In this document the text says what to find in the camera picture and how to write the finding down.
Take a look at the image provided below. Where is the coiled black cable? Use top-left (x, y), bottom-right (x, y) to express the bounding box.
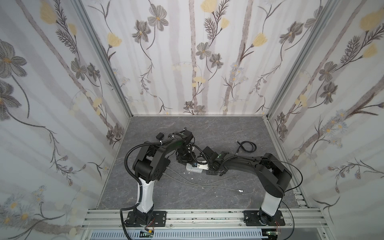
top-left (235, 140), bottom-right (258, 155)

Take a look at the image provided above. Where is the white slotted cable duct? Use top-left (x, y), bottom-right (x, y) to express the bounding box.
top-left (89, 229), bottom-right (268, 240)

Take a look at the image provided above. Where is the black power adapter with cable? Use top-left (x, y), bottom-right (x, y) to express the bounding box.
top-left (156, 132), bottom-right (172, 142)

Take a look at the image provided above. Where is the grey cable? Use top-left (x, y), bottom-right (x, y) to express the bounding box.
top-left (164, 166), bottom-right (244, 193)

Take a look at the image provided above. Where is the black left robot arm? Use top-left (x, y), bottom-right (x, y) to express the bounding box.
top-left (120, 128), bottom-right (194, 240)

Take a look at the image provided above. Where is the white rectangular device box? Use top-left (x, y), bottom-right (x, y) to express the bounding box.
top-left (186, 164), bottom-right (203, 173)

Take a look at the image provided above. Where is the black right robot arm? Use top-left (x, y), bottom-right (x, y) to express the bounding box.
top-left (201, 147), bottom-right (293, 226)

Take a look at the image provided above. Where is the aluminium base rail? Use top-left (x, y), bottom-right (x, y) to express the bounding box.
top-left (81, 192), bottom-right (334, 240)

